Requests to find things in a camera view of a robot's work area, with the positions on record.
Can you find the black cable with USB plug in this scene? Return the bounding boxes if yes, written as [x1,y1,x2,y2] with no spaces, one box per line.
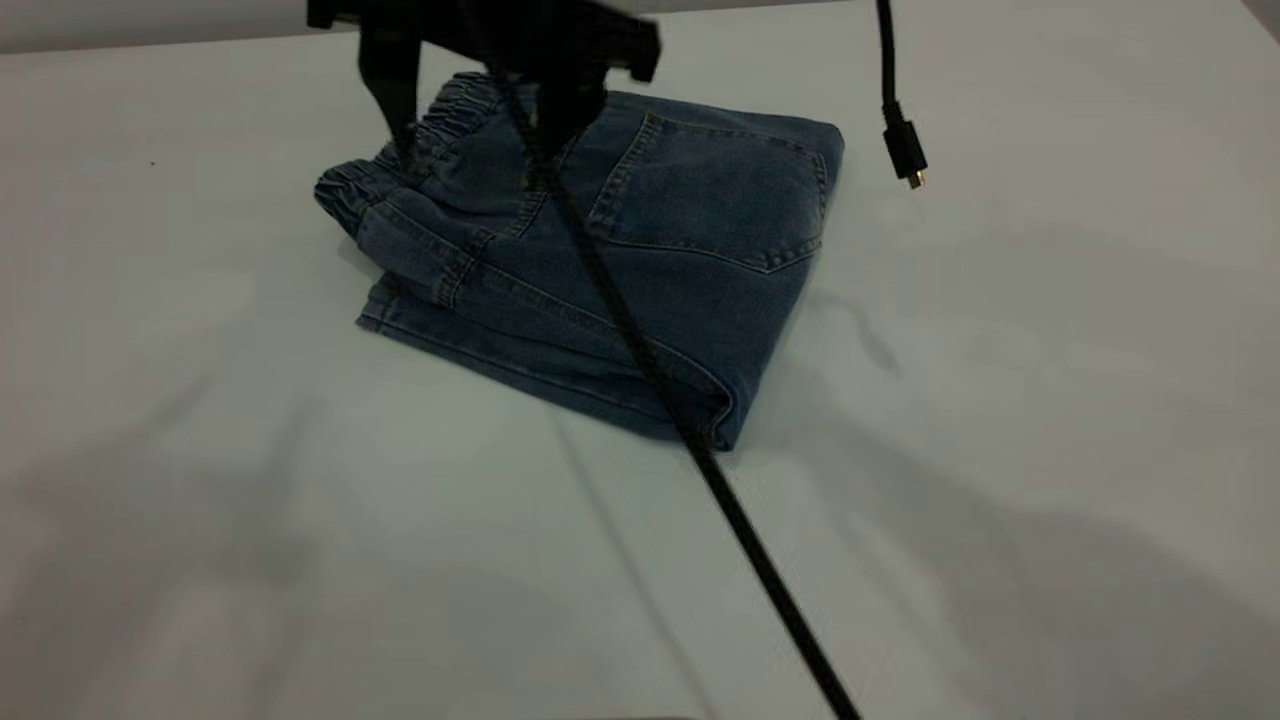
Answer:
[875,0,929,191]

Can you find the black braided cable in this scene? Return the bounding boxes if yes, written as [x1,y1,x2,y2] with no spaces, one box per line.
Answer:
[450,0,866,720]

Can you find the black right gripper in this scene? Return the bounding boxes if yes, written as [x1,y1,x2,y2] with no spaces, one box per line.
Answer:
[305,0,663,171]

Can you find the blue denim pants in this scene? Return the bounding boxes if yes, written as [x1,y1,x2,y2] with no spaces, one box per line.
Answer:
[315,72,846,451]

